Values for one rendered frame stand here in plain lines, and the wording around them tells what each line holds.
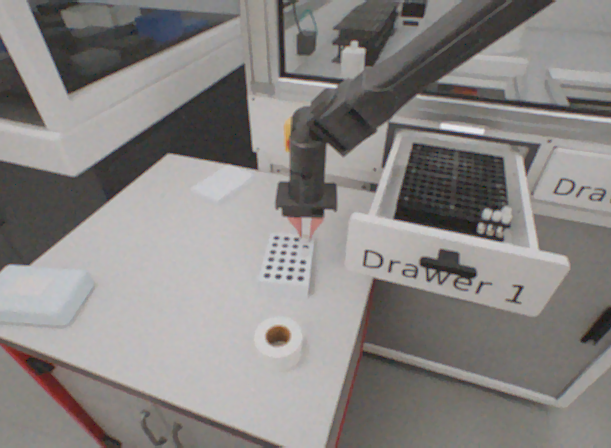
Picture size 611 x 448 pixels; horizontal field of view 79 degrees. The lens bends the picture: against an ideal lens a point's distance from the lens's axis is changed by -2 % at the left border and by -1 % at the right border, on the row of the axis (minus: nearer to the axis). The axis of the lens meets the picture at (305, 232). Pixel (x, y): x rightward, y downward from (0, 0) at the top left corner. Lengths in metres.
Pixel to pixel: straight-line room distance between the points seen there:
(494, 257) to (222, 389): 0.41
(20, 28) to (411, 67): 0.71
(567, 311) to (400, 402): 0.60
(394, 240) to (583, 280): 0.64
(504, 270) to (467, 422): 0.94
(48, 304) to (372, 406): 1.04
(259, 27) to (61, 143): 0.49
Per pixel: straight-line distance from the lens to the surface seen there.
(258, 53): 0.87
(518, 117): 0.82
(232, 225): 0.80
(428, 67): 0.49
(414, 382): 1.47
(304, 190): 0.59
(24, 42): 0.93
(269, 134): 0.93
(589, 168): 0.88
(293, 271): 0.64
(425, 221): 0.66
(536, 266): 0.57
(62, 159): 0.99
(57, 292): 0.72
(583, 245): 1.03
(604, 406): 1.71
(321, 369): 0.58
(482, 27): 0.48
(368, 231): 0.55
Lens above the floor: 1.27
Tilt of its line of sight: 41 degrees down
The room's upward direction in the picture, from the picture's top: straight up
